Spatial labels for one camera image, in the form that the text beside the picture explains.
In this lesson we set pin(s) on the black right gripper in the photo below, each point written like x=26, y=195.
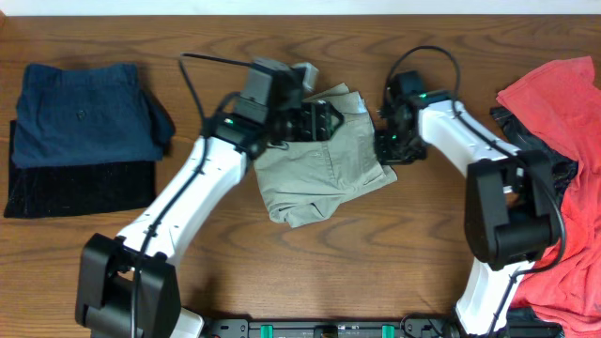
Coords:
x=386, y=155

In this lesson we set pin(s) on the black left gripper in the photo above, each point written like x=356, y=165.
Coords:
x=311, y=117

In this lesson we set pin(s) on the khaki shorts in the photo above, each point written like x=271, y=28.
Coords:
x=306, y=182

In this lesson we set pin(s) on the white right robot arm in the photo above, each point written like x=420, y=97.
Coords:
x=511, y=216

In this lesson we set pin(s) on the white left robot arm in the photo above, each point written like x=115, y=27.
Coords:
x=127, y=285

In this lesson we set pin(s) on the folded navy blue shorts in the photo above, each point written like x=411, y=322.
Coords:
x=87, y=116

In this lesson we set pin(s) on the folded black corduroy garment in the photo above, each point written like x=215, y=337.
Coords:
x=62, y=191

